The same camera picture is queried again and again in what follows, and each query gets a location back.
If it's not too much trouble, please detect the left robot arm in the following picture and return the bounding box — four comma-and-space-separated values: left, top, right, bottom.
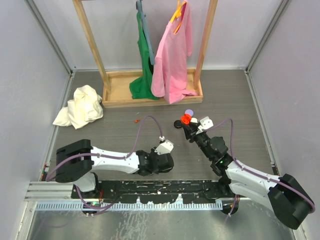
54, 139, 174, 198

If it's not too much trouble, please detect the purple earbud case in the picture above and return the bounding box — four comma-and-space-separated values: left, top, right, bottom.
184, 109, 194, 117

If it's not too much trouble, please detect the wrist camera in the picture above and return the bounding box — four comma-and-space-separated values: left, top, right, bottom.
197, 116, 214, 134
154, 136, 174, 155

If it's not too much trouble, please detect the pink t-shirt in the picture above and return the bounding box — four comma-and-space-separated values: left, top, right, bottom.
151, 1, 198, 104

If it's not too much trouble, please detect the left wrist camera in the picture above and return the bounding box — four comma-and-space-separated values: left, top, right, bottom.
154, 136, 174, 155

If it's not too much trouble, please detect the grey cable duct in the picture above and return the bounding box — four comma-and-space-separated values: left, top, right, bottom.
35, 200, 223, 212

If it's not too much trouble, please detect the black earbud case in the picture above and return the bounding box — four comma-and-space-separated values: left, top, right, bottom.
173, 120, 182, 129

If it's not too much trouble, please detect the grey-blue hanger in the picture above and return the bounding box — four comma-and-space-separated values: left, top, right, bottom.
135, 0, 155, 65

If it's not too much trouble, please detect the white earbud case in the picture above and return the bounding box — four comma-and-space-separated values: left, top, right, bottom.
191, 117, 198, 123

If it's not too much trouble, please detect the cream white cloth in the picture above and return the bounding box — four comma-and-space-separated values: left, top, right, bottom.
52, 85, 104, 130

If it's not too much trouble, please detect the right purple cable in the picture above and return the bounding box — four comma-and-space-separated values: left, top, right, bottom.
202, 118, 316, 223

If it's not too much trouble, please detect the green shirt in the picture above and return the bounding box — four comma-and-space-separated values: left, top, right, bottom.
129, 13, 159, 100

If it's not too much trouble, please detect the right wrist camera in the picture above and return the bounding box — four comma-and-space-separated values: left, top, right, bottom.
197, 116, 214, 134

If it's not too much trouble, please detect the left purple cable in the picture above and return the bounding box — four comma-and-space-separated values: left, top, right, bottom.
45, 115, 166, 216

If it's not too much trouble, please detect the yellow hanger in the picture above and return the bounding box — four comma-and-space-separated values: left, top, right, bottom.
170, 0, 187, 34

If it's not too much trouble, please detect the wooden clothes rack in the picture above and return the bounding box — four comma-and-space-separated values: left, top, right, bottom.
73, 0, 218, 108

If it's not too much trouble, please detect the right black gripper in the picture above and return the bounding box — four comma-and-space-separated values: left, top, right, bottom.
182, 120, 214, 161

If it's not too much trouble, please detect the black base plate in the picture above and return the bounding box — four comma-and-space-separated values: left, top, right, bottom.
81, 180, 235, 204

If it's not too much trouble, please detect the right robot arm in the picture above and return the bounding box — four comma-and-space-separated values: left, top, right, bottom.
180, 119, 316, 230

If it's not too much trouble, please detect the purple cable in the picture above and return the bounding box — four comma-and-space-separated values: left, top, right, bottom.
45, 115, 166, 216
202, 118, 316, 223

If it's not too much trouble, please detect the orange earbud case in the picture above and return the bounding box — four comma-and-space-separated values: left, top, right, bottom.
180, 113, 192, 125

